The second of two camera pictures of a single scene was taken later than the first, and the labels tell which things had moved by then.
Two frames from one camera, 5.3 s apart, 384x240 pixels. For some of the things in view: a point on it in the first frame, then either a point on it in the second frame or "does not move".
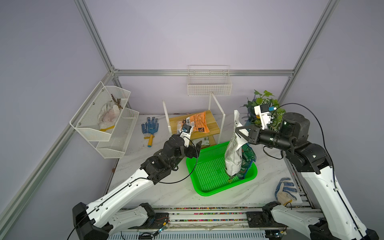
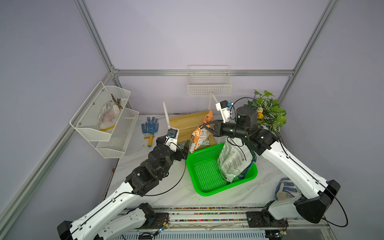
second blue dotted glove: [284, 190] does not move
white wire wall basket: [203, 79] does not move
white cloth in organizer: [108, 115] does not move
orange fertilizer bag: [198, 122] -> [202, 137]
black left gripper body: [190, 151] -> [178, 154]
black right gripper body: [257, 136] -> [228, 130]
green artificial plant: [276, 115] does not move
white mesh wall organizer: [103, 121] does not move
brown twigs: [118, 102] does not move
